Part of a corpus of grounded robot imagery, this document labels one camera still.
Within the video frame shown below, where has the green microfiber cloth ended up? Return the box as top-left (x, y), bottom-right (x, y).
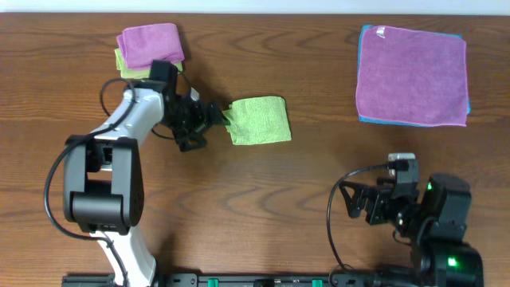
top-left (222, 96), bottom-right (292, 146)

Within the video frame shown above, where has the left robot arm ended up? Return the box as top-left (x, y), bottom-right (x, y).
top-left (56, 60), bottom-right (229, 286)

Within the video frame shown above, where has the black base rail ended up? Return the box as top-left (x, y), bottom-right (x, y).
top-left (61, 272), bottom-right (399, 287)

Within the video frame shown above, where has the flat purple cloth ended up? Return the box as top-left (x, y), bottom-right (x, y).
top-left (355, 25), bottom-right (469, 128)

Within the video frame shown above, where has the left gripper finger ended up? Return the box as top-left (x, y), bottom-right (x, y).
top-left (206, 102), bottom-right (230, 126)
top-left (178, 133), bottom-right (207, 152)

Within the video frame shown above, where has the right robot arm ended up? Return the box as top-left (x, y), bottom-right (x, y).
top-left (328, 154), bottom-right (484, 287)

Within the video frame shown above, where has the folded purple cloth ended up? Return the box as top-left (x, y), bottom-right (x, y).
top-left (116, 23), bottom-right (185, 70)

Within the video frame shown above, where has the folded green cloth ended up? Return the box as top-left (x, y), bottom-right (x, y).
top-left (114, 45), bottom-right (185, 79)

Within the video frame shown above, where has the flat blue cloth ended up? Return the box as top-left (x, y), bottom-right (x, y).
top-left (356, 24), bottom-right (472, 128)

